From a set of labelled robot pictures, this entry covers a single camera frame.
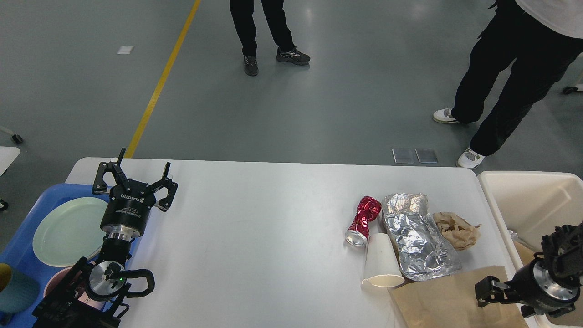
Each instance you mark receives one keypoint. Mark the brown paper bag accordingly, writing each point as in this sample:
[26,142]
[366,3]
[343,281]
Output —
[449,302]

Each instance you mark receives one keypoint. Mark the mint green plate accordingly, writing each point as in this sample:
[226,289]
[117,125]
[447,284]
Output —
[69,232]

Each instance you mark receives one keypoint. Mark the crushed red can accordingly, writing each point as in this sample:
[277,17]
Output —
[368,209]

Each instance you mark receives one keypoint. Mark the pink HOME mug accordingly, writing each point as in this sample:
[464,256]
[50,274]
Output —
[54,280]

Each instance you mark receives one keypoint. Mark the person in white sneakers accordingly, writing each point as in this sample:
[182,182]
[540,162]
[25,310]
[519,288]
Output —
[537,40]

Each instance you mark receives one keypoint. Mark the brown paper ball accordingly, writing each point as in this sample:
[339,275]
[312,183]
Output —
[460,233]

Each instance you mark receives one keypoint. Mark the blue plastic tray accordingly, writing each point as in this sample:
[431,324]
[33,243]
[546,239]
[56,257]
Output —
[19,252]

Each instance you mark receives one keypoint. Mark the clear floor plate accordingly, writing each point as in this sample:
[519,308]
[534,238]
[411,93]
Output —
[426,155]
[403,155]

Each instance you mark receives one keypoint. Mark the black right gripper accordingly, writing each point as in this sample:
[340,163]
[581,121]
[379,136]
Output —
[539,289]

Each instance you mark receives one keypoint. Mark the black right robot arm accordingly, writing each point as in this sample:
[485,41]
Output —
[562,251]

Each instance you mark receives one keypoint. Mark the chair caster at left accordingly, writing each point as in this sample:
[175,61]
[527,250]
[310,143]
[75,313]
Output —
[16,139]

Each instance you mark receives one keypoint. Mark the white paper cup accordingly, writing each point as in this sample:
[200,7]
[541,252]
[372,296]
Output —
[381,267]

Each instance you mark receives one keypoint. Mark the white side table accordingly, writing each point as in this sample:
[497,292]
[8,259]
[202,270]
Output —
[7,157]

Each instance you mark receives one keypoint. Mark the white office chair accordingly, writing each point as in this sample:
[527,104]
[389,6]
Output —
[577,86]

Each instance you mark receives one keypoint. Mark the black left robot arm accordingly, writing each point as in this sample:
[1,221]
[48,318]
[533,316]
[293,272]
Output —
[92,294]

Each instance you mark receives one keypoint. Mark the aluminium foil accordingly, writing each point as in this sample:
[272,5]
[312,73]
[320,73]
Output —
[424,253]

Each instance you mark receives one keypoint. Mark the clear floor plate right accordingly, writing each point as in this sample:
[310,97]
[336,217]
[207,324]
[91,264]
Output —
[426,155]

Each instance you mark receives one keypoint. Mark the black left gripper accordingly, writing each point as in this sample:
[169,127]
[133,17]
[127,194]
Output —
[128,212]

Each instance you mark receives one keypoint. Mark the beige plastic bin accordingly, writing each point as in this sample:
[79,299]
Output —
[528,205]

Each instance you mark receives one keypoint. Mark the teal mug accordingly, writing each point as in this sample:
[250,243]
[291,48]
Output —
[17,290]

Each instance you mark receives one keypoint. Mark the clear floor plate left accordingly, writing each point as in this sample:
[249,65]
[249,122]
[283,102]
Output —
[403,155]

